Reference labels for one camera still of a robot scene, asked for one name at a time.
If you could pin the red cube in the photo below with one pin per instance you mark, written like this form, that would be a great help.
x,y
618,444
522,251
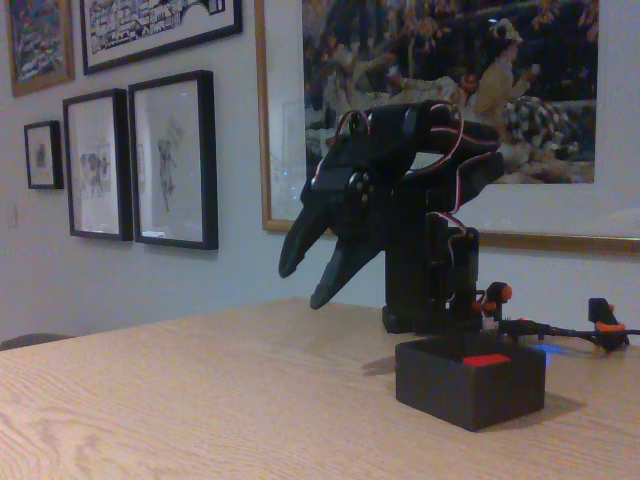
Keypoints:
x,y
485,359

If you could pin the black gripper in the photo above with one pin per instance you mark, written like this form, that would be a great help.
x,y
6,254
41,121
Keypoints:
x,y
345,212

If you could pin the wood framed colourful painting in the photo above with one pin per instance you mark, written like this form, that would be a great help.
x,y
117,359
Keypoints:
x,y
40,40

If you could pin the large gold framed painting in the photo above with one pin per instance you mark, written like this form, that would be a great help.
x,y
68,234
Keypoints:
x,y
550,50

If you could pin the narrow black framed sketch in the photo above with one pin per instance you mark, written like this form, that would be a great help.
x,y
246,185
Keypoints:
x,y
95,165

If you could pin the black orange table clamp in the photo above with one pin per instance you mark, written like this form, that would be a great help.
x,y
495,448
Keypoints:
x,y
602,315
496,295

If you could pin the dark chair back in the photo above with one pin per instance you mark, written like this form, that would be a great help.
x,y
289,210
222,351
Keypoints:
x,y
30,341

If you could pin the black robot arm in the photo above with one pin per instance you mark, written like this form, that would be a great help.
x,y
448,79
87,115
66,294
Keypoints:
x,y
410,260

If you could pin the black framed city drawing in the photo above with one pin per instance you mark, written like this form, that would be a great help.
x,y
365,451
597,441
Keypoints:
x,y
150,20

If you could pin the wide black framed sketch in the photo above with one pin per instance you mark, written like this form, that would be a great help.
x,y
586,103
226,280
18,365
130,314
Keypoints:
x,y
170,160

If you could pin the small black framed picture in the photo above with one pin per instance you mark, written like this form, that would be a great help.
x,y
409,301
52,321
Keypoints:
x,y
42,155

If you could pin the black box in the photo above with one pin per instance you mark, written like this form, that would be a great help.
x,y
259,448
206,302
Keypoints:
x,y
465,395

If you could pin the white wall switch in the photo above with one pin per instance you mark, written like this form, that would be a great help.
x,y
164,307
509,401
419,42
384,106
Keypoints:
x,y
12,216

